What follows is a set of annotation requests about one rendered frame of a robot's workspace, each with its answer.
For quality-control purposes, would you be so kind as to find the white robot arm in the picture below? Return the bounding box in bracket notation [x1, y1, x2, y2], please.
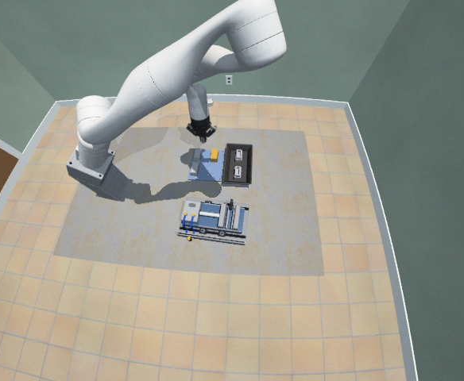
[75, 0, 287, 169]

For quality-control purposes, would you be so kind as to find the yellow rectangular block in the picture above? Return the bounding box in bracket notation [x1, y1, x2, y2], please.
[211, 149, 218, 163]

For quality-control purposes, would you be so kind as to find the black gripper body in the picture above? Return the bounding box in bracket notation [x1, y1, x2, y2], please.
[190, 115, 211, 132]

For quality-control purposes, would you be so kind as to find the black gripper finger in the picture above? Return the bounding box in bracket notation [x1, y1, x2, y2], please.
[202, 125, 217, 144]
[187, 123, 203, 143]

